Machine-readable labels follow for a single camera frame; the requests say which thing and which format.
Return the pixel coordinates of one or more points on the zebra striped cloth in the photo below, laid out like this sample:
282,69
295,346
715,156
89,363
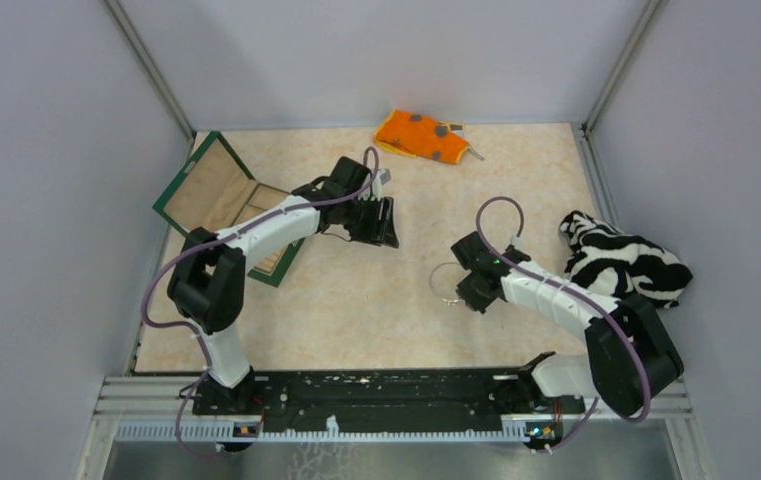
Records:
608,261

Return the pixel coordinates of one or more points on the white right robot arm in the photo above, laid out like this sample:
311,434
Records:
629,356

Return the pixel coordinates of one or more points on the silver bangle with pearls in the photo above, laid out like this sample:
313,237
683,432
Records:
443,281

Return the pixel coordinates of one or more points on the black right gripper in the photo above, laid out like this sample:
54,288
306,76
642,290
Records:
471,300

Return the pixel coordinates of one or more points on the orange spotted cloth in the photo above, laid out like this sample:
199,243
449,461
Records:
415,135

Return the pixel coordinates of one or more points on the green jewelry box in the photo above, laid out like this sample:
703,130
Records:
214,190

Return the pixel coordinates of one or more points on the white toothed cable strip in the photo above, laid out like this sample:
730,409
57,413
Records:
225,431

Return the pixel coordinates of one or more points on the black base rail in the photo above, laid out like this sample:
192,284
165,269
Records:
384,401

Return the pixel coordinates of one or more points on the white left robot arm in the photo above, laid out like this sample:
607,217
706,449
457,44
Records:
207,284

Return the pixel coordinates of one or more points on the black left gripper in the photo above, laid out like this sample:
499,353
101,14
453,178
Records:
379,230

